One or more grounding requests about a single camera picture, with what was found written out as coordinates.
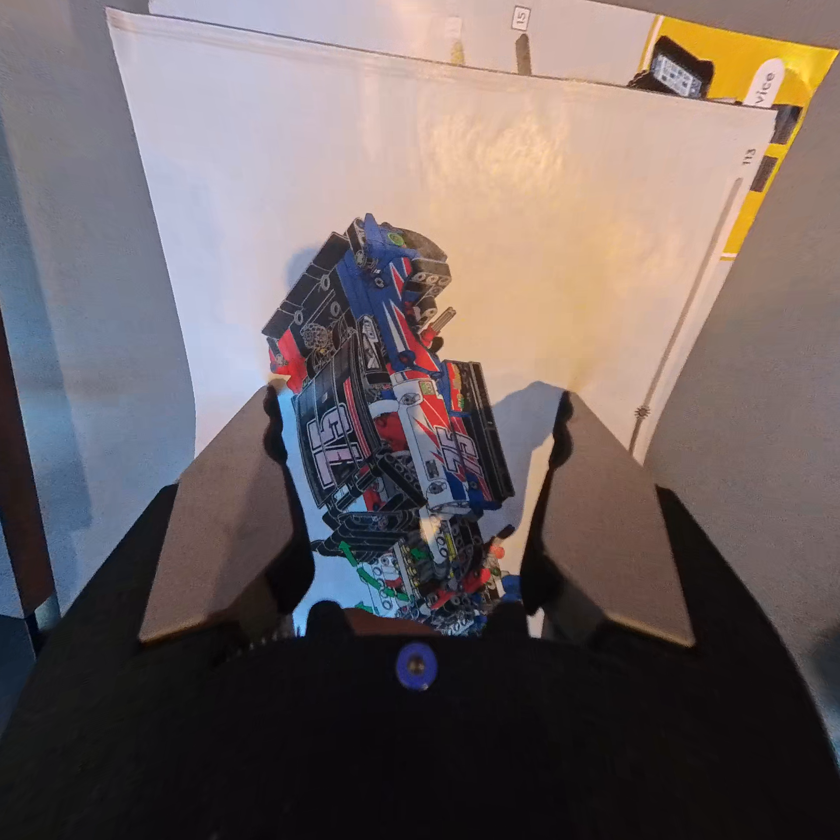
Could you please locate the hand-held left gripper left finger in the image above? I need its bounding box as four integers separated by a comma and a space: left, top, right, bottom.
138, 386, 317, 643

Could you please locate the toy car instruction booklet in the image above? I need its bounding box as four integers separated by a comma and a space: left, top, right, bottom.
105, 0, 840, 641

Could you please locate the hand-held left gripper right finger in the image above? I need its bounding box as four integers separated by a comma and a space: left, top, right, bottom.
520, 390, 697, 648

